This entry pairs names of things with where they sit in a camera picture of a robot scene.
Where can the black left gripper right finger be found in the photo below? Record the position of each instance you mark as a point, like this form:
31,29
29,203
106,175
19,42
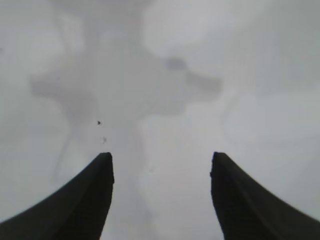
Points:
245,207

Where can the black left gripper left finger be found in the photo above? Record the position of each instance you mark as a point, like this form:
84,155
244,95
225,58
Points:
70,207

